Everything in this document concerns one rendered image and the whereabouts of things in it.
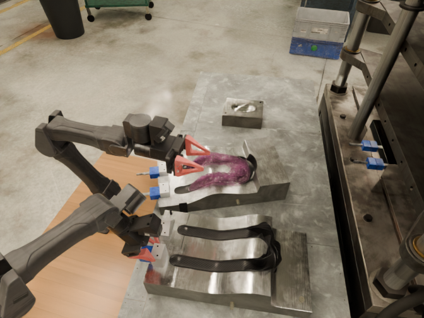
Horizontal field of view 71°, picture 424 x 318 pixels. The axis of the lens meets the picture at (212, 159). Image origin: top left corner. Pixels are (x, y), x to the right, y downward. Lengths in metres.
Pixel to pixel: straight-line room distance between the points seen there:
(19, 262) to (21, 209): 1.81
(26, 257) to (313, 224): 0.92
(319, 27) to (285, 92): 2.19
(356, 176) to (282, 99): 0.61
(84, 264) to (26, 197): 1.51
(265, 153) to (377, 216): 0.50
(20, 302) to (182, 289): 0.42
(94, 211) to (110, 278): 0.39
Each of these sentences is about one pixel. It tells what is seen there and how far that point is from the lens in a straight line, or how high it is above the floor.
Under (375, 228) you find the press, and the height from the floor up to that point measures 0.79.
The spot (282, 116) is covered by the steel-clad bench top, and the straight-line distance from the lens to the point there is 1.64.
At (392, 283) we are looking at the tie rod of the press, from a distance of 1.14.
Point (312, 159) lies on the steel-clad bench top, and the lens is 1.44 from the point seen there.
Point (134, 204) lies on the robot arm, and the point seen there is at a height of 1.11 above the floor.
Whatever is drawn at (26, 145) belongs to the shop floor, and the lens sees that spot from 3.05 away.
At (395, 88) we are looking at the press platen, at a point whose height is 1.04.
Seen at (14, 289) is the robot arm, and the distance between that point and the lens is 0.75.
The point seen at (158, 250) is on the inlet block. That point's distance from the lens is 0.96.
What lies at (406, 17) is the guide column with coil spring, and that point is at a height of 1.37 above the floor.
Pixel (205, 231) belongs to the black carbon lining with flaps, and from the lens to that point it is 1.05.
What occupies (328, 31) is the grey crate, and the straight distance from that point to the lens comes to 3.97.
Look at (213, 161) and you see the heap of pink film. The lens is 1.20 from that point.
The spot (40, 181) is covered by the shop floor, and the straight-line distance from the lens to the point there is 2.67.
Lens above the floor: 1.78
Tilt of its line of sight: 46 degrees down
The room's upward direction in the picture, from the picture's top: straight up
